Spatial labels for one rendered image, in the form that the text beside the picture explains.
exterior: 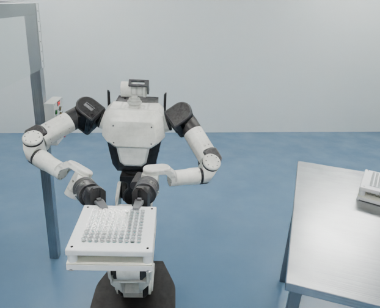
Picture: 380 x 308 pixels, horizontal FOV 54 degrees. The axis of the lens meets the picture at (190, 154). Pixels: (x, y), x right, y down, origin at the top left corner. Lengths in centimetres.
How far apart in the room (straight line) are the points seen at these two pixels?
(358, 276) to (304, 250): 20
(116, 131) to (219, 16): 352
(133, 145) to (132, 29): 329
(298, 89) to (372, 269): 419
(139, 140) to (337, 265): 92
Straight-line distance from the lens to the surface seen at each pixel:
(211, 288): 253
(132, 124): 161
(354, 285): 142
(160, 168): 145
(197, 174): 151
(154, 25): 483
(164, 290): 225
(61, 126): 165
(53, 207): 259
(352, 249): 159
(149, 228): 117
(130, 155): 167
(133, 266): 112
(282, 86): 538
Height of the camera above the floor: 170
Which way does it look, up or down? 23 degrees down
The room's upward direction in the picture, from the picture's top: 4 degrees clockwise
